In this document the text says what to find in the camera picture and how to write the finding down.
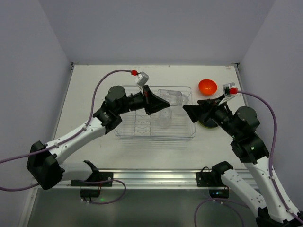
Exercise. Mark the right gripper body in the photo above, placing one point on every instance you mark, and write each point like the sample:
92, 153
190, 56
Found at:
209, 110

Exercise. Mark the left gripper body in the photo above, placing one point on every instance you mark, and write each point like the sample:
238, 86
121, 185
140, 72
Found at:
147, 100

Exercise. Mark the black plate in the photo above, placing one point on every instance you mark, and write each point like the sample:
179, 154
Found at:
208, 123

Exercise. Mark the clear glass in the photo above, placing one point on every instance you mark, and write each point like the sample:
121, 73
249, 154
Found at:
175, 98
164, 118

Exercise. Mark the orange bowl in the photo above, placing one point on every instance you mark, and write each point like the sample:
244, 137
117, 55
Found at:
207, 87

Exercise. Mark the lime green plate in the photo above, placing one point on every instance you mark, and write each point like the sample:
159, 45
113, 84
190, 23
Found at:
208, 128

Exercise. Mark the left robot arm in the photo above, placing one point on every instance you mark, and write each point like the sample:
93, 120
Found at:
47, 162

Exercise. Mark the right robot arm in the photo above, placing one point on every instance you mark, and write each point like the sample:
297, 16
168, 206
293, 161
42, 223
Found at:
270, 204

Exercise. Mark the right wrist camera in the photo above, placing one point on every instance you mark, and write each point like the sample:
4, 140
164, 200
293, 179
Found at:
229, 92

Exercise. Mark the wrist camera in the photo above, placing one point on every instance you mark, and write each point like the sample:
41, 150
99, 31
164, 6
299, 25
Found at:
229, 92
140, 80

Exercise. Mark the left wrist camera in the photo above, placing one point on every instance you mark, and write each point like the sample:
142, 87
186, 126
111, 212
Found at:
140, 80

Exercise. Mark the white wire dish rack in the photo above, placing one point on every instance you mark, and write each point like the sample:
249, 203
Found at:
138, 125

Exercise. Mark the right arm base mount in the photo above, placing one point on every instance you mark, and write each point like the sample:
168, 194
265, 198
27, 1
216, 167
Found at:
207, 178

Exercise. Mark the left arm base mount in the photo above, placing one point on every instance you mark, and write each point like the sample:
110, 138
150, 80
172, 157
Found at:
95, 176

